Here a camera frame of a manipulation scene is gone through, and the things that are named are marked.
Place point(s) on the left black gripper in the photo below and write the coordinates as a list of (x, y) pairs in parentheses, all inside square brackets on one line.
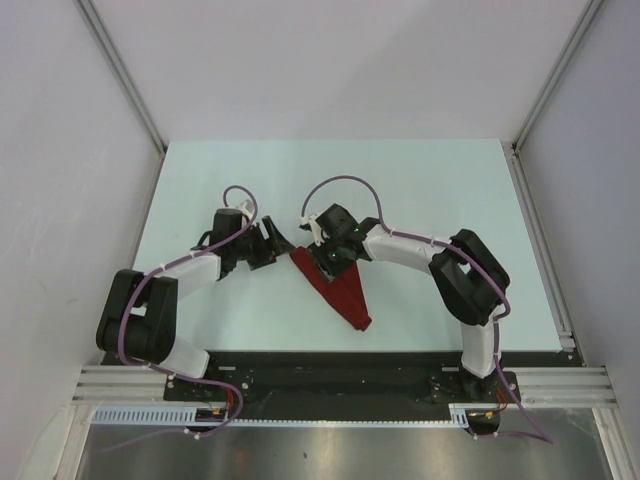
[(274, 243)]

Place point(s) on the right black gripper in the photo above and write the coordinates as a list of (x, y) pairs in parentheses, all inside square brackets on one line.
[(327, 268)]

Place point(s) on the red cloth napkin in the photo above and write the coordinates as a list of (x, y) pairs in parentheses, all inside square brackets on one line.
[(344, 294)]

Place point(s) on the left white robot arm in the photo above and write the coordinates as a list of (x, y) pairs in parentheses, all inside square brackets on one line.
[(151, 336)]

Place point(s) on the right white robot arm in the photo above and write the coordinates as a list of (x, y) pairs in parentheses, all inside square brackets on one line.
[(471, 282)]

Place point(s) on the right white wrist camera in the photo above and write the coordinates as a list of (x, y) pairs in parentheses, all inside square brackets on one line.
[(310, 223)]

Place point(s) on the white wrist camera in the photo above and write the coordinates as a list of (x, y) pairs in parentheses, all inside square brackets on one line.
[(310, 223), (247, 208)]

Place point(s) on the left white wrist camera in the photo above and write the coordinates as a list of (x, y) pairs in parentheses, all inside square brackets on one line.
[(247, 208)]

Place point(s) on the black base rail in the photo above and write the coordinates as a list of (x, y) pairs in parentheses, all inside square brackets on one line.
[(338, 381)]

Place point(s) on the right aluminium frame post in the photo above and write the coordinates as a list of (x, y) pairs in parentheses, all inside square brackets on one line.
[(570, 51)]

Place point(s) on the aluminium frame post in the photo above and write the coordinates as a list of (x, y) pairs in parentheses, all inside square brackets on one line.
[(570, 51), (116, 64)]

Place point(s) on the white cable duct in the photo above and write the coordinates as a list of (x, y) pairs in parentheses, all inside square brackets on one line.
[(205, 418)]

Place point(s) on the aluminium front frame rail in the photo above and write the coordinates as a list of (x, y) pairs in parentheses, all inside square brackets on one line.
[(573, 387)]

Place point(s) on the left aluminium frame post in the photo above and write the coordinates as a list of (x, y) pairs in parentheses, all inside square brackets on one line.
[(116, 64)]

